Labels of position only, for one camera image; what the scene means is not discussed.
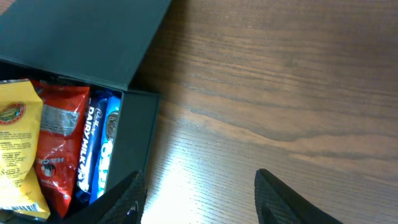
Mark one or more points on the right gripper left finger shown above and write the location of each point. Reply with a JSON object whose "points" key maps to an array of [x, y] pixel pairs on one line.
{"points": [[123, 204]]}

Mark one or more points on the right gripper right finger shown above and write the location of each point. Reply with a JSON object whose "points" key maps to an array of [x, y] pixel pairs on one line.
{"points": [[277, 203]]}

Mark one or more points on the blue Oreo cookie pack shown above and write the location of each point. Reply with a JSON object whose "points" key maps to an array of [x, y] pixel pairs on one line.
{"points": [[106, 147]]}

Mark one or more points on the yellow snack bag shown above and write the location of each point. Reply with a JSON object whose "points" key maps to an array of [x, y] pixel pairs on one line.
{"points": [[21, 111]]}

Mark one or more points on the dark blue Dairy Milk bar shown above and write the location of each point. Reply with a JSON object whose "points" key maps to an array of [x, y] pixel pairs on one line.
{"points": [[90, 145]]}

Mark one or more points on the red candy bag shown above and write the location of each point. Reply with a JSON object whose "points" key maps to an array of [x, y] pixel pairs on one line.
{"points": [[60, 138]]}

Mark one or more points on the dark green lidded box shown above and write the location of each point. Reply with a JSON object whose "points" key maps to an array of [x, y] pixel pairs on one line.
{"points": [[94, 43]]}

